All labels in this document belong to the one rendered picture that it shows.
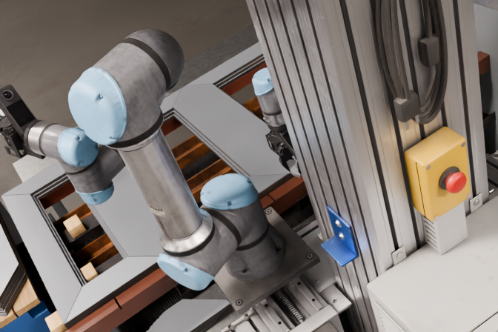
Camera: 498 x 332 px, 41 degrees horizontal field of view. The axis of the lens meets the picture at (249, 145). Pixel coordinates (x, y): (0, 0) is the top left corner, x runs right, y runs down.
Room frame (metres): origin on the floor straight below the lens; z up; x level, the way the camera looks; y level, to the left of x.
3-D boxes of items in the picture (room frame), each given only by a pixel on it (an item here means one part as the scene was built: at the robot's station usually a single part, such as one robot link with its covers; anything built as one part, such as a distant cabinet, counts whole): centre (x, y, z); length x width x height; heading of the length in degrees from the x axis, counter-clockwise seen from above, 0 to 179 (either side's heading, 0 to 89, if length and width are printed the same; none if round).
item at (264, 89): (1.46, -0.11, 1.20); 0.09 x 0.08 x 0.11; 71
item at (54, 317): (1.32, 0.69, 0.79); 0.06 x 0.05 x 0.04; 19
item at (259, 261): (1.08, 0.08, 1.09); 0.15 x 0.15 x 0.10
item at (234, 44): (2.37, 0.32, 0.74); 1.20 x 0.26 x 0.03; 109
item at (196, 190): (1.85, 0.03, 0.70); 1.66 x 0.08 x 0.05; 109
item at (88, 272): (1.46, 0.59, 0.79); 0.06 x 0.05 x 0.04; 19
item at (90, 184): (1.19, 0.34, 1.34); 0.11 x 0.08 x 0.11; 132
